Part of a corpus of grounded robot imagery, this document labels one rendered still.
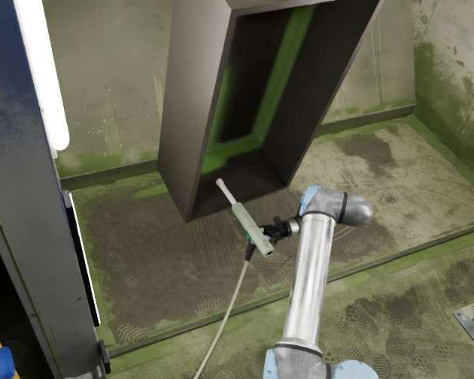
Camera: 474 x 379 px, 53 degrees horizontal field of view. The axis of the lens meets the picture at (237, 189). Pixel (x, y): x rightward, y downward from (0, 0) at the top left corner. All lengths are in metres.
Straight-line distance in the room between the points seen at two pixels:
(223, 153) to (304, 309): 1.25
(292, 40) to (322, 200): 0.83
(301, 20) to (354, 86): 1.58
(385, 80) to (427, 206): 1.05
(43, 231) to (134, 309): 1.27
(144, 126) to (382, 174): 1.65
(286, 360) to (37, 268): 0.75
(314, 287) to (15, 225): 0.89
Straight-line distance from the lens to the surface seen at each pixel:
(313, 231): 1.62
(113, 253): 2.72
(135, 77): 2.98
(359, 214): 1.71
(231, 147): 2.59
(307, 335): 1.51
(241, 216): 2.20
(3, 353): 0.83
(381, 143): 3.70
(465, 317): 2.94
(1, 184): 1.19
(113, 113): 2.96
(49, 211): 1.27
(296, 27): 2.16
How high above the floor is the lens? 2.22
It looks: 46 degrees down
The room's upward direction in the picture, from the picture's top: 8 degrees clockwise
